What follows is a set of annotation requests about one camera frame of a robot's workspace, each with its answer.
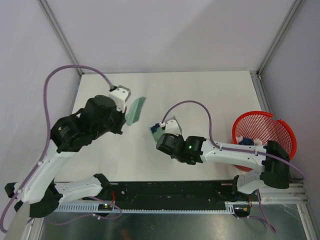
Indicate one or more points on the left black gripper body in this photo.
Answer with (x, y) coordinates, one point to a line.
(114, 125)

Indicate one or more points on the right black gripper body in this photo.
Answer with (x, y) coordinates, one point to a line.
(176, 137)

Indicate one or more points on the green dustpan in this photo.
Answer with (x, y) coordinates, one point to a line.
(156, 136)

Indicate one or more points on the blue paper scrap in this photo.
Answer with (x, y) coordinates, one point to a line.
(154, 128)

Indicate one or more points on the green hand brush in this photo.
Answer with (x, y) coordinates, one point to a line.
(134, 111)

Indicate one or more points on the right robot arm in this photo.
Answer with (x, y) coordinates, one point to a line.
(268, 163)

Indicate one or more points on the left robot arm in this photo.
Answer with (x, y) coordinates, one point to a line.
(69, 134)

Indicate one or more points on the red mesh basket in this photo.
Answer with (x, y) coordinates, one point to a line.
(260, 125)

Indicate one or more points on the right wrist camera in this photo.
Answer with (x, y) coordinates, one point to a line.
(171, 127)

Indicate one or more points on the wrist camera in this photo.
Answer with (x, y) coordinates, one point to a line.
(171, 127)
(120, 94)

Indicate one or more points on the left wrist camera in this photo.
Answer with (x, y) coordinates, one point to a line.
(120, 94)

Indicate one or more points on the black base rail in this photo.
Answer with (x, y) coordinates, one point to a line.
(174, 195)

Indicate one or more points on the white cable duct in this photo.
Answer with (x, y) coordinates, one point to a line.
(95, 207)

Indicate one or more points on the left aluminium frame post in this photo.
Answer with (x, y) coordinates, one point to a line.
(52, 20)

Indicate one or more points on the aluminium frame post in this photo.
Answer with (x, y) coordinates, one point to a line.
(52, 20)
(281, 33)

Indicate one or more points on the right aluminium frame post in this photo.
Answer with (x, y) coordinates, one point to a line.
(281, 33)

